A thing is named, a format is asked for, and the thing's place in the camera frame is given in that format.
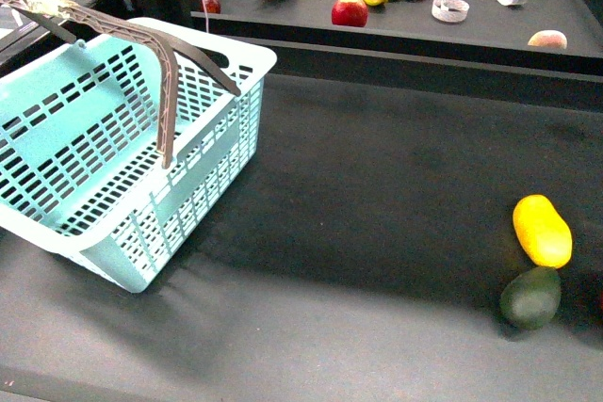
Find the green avocado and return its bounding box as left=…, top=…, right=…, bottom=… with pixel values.
left=499, top=266, right=562, bottom=330

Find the black fruit shelf tray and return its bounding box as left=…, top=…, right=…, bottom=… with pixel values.
left=210, top=0, right=602, bottom=77

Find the light blue plastic basket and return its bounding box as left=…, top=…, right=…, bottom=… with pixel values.
left=1, top=0, right=277, bottom=293

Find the red apple on shelf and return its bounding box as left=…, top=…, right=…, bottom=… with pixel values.
left=331, top=0, right=368, bottom=27

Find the small dark red fruit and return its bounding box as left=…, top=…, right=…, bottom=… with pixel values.
left=202, top=0, right=221, bottom=14

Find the yellow mango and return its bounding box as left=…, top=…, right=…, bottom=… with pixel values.
left=513, top=194, right=573, bottom=269

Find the white tape ring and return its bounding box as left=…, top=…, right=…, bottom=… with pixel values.
left=432, top=0, right=471, bottom=24

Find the pale peach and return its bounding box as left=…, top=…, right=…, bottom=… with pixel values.
left=528, top=30, right=568, bottom=49

